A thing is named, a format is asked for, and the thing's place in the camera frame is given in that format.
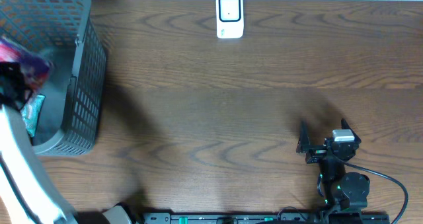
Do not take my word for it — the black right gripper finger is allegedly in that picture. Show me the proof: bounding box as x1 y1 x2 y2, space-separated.
340 118 358 140
296 121 311 153

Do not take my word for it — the red white snack bag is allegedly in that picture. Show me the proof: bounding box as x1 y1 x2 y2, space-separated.
1 36 54 92

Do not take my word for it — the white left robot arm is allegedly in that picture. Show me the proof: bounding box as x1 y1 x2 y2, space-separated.
1 62 136 224

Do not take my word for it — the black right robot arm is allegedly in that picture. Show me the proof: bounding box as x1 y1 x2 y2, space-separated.
296 119 370 218

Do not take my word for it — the white barcode scanner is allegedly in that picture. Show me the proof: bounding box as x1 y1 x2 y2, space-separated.
215 0 245 39

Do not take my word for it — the teal snack packet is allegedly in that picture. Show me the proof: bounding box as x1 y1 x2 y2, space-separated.
21 94 45 137

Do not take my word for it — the grey plastic mesh basket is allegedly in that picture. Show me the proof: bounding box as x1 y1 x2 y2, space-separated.
1 0 106 156

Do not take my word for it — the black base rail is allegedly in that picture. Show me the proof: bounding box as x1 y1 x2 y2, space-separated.
142 212 390 224

